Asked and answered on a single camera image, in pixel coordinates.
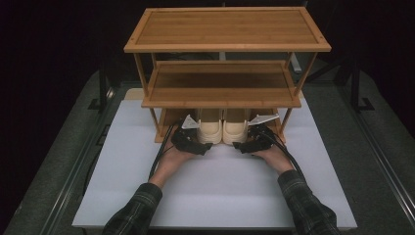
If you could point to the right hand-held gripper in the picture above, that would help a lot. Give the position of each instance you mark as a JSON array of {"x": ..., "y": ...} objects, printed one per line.
[{"x": 257, "y": 140}]

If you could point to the black metal stand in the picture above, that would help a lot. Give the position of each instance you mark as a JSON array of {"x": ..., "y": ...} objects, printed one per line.
[
  {"x": 357, "y": 84},
  {"x": 103, "y": 88}
]

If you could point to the person's right hand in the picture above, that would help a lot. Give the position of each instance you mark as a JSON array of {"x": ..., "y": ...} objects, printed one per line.
[{"x": 275, "y": 158}]

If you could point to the cream chunky-soled shoe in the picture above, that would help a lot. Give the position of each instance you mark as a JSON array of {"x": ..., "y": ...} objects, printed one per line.
[
  {"x": 235, "y": 130},
  {"x": 209, "y": 130}
]

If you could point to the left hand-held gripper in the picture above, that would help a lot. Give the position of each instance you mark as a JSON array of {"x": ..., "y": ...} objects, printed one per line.
[{"x": 189, "y": 140}]

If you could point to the metal table frame rail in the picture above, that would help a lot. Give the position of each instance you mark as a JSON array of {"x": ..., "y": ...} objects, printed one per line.
[
  {"x": 381, "y": 150},
  {"x": 75, "y": 176}
]

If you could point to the wooden three-tier shoe rack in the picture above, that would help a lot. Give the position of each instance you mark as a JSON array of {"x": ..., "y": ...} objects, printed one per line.
[{"x": 225, "y": 29}]

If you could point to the person's left hand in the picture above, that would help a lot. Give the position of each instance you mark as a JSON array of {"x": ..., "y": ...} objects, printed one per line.
[{"x": 173, "y": 161}]

